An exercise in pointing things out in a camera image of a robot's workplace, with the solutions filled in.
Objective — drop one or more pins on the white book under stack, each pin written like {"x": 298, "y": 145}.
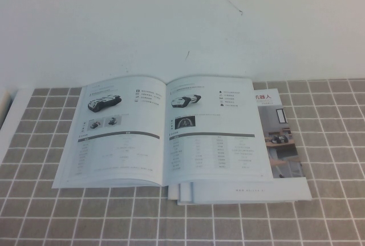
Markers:
{"x": 185, "y": 193}

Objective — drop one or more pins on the grey checked tablecloth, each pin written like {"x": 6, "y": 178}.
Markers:
{"x": 114, "y": 223}

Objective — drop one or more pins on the white product catalogue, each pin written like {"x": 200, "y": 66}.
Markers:
{"x": 119, "y": 143}

